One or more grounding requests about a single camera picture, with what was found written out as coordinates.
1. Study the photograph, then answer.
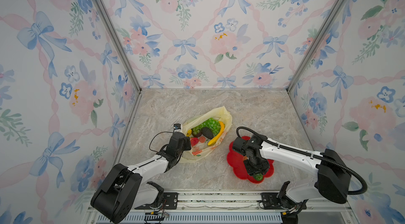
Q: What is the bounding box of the green ribbed fruit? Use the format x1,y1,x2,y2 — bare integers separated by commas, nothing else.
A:
252,173,264,183

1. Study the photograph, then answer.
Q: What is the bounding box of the red flower-shaped plate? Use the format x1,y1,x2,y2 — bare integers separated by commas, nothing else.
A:
227,136,274,184

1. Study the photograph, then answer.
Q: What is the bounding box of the yellow printed plastic bag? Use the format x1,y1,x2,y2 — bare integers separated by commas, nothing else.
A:
180,106,233,163

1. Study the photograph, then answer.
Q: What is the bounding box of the dark avocado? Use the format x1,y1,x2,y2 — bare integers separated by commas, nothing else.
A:
201,127,214,140

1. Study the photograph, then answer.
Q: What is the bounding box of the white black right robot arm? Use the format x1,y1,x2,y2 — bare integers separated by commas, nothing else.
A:
232,135,351,208

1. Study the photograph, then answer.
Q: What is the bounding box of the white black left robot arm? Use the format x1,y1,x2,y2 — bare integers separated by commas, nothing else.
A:
90,131,192,224

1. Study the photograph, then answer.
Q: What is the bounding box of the yellow banana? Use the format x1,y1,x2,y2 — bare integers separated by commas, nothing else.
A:
208,121,225,146

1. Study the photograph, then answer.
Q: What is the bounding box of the green grape bunch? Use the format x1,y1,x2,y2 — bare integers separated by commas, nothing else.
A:
192,118,221,136

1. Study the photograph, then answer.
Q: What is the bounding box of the red strawberry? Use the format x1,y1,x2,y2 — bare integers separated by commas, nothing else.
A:
190,137,199,147

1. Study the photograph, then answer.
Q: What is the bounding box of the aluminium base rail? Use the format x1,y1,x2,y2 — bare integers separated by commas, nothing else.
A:
122,190,359,224

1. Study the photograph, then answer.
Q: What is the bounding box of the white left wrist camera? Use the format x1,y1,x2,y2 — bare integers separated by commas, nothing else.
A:
173,123,182,133

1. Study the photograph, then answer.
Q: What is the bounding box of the thin black left cable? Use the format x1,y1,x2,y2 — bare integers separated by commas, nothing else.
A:
148,131,174,153

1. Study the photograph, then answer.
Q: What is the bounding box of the black corrugated cable conduit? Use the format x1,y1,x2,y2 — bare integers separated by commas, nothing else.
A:
236,126,368,196

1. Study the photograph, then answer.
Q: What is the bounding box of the aluminium corner post left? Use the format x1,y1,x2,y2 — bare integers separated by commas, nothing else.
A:
93,0,141,94

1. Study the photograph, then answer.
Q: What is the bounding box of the aluminium corner post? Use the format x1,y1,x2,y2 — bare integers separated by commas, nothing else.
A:
286,0,347,94
93,0,141,94

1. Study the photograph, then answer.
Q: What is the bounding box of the aluminium corner post right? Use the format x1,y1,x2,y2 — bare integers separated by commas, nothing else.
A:
286,0,347,94

